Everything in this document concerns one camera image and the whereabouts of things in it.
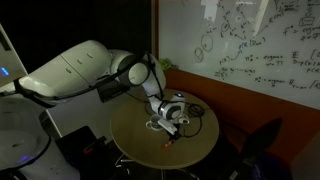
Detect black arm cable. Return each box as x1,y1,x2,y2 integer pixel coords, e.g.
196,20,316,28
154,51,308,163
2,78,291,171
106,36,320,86
12,51,166,109

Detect white ceramic cup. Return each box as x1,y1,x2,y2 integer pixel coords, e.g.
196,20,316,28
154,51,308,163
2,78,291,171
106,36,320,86
145,114,168,132

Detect green crumpled object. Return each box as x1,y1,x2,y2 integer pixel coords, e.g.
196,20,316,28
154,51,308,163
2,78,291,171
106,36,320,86
157,58,180,71

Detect black chair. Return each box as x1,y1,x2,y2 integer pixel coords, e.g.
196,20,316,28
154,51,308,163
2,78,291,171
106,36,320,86
239,117,284,168

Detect black floor box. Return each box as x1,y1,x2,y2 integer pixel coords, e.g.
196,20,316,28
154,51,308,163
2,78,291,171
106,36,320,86
54,125,117,180

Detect round wooden table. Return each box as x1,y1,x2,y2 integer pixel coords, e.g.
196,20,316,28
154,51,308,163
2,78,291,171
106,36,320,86
110,88,220,170

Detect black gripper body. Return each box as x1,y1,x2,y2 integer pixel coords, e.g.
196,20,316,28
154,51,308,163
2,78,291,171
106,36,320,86
164,124,183,138

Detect dark blue bag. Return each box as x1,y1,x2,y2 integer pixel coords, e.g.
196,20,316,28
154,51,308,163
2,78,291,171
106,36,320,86
249,152,292,180

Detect whiteboard with writing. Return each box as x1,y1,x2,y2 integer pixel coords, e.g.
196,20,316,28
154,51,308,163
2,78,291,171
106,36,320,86
158,0,320,111

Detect black tablet screen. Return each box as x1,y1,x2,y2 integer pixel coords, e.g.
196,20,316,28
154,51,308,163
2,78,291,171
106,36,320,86
97,79,132,104

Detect small red item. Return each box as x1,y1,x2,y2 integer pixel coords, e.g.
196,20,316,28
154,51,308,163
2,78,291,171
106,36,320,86
82,145,95,155

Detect white panel with blue lights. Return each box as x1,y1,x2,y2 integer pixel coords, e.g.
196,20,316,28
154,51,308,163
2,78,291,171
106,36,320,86
0,23,63,138

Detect orange marker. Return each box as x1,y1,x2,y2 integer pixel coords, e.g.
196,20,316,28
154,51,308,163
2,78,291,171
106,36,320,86
161,139,174,150

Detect black cable on table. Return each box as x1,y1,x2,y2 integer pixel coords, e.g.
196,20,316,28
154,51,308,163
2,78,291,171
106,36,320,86
132,93,206,139

